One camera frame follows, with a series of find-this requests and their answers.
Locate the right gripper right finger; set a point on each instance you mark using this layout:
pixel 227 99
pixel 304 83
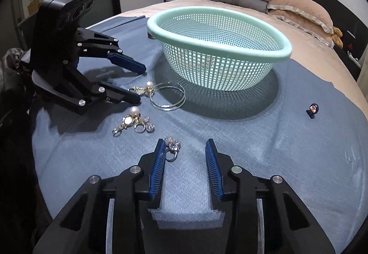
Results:
pixel 214 171

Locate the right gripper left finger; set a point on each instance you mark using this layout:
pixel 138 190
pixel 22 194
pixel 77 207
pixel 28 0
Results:
pixel 157 169

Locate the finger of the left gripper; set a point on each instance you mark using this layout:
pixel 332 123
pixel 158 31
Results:
pixel 126 62
pixel 117 95

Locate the blue cloth mat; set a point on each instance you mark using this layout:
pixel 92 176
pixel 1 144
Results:
pixel 291 124

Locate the pearl earring cluster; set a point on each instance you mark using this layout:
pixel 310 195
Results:
pixel 143 91

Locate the lower grey pillow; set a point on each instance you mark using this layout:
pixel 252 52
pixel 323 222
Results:
pixel 258 5

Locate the pink ruffled pillow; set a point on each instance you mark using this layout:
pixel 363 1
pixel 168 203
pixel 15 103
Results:
pixel 308 9
pixel 303 24

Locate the mint green mesh basket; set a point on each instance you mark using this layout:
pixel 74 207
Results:
pixel 218 48

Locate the brown teddy bear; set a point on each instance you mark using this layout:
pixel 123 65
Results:
pixel 336 37

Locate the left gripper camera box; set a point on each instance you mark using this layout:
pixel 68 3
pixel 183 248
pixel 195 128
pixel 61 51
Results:
pixel 57 14

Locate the lower pink ruffled pillow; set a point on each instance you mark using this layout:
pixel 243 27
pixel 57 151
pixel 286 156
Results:
pixel 303 24

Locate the upper pink ruffled pillow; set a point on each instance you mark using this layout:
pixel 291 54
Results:
pixel 308 9

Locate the black nightstand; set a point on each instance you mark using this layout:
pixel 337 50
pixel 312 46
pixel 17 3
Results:
pixel 351 63

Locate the silver hoop bangles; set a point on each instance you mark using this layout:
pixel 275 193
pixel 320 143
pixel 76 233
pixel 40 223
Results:
pixel 168 96

